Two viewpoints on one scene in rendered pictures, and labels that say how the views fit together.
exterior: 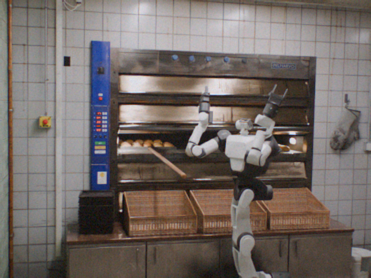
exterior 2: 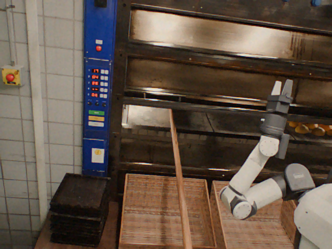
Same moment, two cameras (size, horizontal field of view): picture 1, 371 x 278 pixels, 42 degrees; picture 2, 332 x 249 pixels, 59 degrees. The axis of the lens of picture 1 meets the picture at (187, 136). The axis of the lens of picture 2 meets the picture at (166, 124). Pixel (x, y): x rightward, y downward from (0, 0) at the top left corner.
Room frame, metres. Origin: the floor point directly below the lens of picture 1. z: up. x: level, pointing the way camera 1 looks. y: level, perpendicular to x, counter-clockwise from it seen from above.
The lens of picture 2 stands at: (2.62, 0.18, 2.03)
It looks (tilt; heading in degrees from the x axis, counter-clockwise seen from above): 26 degrees down; 6
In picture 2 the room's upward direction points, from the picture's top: 9 degrees clockwise
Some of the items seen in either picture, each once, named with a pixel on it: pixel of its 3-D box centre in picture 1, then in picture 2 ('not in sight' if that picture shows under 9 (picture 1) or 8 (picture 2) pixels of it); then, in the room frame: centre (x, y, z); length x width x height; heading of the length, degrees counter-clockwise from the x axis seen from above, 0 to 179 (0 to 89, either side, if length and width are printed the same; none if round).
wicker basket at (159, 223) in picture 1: (158, 211); (166, 216); (4.03, 0.23, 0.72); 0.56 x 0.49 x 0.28; 103
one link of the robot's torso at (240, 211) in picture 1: (243, 218); not in sight; (3.55, -0.43, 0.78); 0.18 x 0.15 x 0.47; 14
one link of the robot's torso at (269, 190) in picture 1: (253, 189); not in sight; (3.57, -0.50, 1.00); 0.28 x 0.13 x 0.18; 104
